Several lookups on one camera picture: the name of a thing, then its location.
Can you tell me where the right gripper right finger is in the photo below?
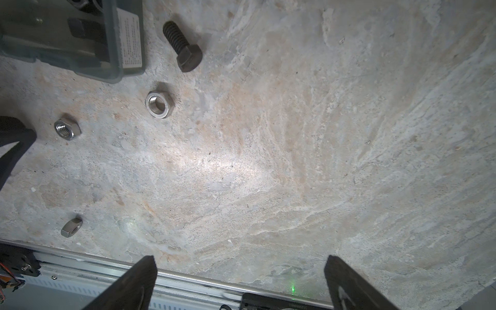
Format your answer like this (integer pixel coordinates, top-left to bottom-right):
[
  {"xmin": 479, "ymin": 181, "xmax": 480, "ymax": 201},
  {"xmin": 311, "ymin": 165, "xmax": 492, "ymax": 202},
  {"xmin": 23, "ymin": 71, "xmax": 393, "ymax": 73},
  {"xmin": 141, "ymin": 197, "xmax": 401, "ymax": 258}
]
[{"xmin": 324, "ymin": 255, "xmax": 398, "ymax": 310}]

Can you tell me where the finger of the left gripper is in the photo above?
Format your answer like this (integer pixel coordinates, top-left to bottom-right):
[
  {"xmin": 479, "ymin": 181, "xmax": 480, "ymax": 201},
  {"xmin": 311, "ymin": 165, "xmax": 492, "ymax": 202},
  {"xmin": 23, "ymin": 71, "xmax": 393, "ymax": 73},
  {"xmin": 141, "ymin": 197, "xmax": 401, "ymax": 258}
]
[{"xmin": 1, "ymin": 116, "xmax": 37, "ymax": 188}]

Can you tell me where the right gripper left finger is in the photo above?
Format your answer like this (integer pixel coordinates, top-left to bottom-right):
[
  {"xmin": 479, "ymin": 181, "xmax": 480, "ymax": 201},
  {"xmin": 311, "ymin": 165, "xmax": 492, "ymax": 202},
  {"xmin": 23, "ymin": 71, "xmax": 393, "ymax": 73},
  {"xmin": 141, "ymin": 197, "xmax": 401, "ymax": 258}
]
[{"xmin": 84, "ymin": 256, "xmax": 158, "ymax": 310}]

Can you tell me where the silver hex nut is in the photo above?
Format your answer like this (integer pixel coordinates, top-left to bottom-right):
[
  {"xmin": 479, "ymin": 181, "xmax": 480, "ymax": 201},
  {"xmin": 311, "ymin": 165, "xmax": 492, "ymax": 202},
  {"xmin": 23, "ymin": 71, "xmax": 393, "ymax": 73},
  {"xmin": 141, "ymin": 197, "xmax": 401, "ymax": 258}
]
[
  {"xmin": 61, "ymin": 217, "xmax": 83, "ymax": 238},
  {"xmin": 54, "ymin": 117, "xmax": 81, "ymax": 141},
  {"xmin": 145, "ymin": 92, "xmax": 175, "ymax": 119}
]

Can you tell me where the silver hex nut bottom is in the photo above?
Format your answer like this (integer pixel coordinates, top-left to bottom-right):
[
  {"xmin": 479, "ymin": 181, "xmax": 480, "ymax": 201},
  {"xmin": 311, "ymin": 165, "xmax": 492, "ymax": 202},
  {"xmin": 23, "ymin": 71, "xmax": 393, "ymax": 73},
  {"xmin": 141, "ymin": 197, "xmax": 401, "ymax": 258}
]
[{"xmin": 61, "ymin": 217, "xmax": 83, "ymax": 238}]

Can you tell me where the black bolt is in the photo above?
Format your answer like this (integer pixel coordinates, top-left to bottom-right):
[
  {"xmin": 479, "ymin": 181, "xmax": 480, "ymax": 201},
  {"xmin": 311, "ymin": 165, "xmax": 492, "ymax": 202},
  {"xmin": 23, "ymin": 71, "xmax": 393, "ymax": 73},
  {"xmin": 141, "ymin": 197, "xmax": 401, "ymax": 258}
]
[{"xmin": 162, "ymin": 21, "xmax": 203, "ymax": 72}]

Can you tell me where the grey plastic organizer box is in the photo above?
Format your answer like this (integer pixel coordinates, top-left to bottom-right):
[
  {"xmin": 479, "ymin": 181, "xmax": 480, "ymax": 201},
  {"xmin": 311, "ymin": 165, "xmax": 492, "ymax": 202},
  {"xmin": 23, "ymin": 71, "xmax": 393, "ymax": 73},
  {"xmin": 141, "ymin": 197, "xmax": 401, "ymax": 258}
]
[{"xmin": 1, "ymin": 1, "xmax": 146, "ymax": 84}]

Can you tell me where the silver hex nut by box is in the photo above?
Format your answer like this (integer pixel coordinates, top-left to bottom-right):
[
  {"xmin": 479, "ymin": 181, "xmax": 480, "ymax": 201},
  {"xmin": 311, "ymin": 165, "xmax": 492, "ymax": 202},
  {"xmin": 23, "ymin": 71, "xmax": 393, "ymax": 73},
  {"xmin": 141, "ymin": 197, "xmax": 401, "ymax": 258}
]
[{"xmin": 145, "ymin": 92, "xmax": 175, "ymax": 119}]

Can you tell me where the aluminium mounting rail frame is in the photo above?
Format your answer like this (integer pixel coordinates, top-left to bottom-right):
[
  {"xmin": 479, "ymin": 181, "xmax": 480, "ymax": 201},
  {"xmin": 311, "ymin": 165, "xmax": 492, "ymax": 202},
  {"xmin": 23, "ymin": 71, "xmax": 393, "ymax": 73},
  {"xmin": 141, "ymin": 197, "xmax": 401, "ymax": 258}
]
[{"xmin": 1, "ymin": 240, "xmax": 332, "ymax": 309}]

